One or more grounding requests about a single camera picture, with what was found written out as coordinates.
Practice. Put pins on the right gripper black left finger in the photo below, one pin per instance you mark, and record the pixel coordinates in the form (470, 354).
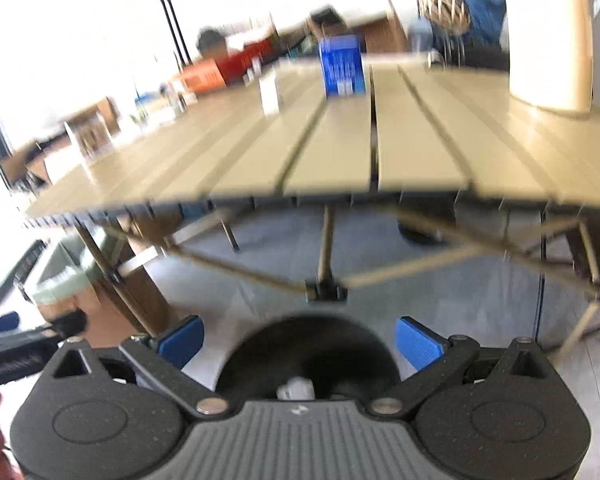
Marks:
(158, 363)

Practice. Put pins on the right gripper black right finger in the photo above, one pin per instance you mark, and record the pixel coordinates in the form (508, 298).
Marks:
(439, 362)

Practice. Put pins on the black round trash bin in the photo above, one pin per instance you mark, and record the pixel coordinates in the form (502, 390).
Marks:
(343, 359)

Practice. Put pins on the clear jar with black lid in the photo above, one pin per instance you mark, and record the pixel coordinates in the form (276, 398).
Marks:
(89, 134)

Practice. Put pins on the orange shoe box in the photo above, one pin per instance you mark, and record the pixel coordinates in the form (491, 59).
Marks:
(211, 75)

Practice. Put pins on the small white box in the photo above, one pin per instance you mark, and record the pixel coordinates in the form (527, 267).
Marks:
(269, 94)

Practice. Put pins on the blue tissue pack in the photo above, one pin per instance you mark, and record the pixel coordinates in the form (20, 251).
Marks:
(341, 65)

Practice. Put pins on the dark blue fabric bag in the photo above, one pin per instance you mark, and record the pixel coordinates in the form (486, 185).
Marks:
(486, 24)

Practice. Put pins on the brown cardboard box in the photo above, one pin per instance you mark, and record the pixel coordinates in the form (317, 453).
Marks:
(375, 22)

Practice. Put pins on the wicker rattan ball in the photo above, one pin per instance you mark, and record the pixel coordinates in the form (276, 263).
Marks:
(452, 16)

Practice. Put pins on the beige thermos jug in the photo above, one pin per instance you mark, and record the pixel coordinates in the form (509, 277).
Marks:
(551, 54)

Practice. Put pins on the folding table frame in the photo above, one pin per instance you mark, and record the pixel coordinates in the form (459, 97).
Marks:
(492, 272)

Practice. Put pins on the black trolley handle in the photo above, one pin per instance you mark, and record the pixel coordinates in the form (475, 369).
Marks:
(181, 50)

